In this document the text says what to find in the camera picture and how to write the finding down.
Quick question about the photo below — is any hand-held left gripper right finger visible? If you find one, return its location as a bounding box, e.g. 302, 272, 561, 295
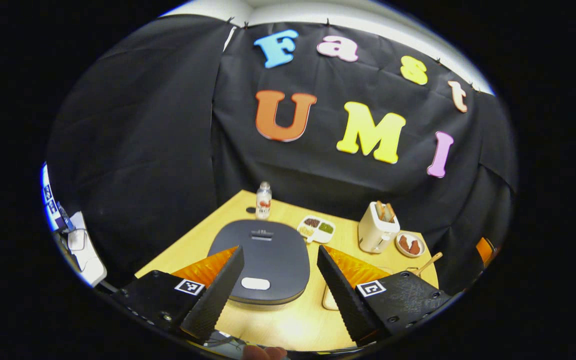
317, 245, 453, 347

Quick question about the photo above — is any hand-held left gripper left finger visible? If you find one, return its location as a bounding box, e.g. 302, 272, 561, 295
110, 245, 245, 346

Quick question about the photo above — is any clear rice container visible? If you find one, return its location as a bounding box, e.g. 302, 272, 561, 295
322, 285, 342, 311

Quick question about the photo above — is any wooden spoon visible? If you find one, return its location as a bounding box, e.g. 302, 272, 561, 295
413, 252, 444, 277

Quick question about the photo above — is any dark grey rice cooker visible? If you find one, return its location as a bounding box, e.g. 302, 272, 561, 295
208, 219, 311, 307

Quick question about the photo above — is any white toaster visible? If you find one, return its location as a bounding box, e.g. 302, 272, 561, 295
357, 202, 401, 254

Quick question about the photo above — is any white round plate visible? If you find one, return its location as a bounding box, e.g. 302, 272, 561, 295
395, 231, 426, 259

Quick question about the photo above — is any white divided bean dish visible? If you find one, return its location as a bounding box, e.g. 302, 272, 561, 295
296, 215, 336, 245

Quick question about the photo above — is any small clear bottle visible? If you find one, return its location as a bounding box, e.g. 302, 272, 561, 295
255, 181, 273, 220

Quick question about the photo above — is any white side desk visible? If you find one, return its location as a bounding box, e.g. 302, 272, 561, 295
65, 211, 108, 288

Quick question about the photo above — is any black backdrop cloth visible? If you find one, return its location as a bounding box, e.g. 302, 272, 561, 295
45, 14, 519, 296

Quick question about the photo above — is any computer monitor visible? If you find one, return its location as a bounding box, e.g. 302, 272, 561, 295
42, 162, 72, 234

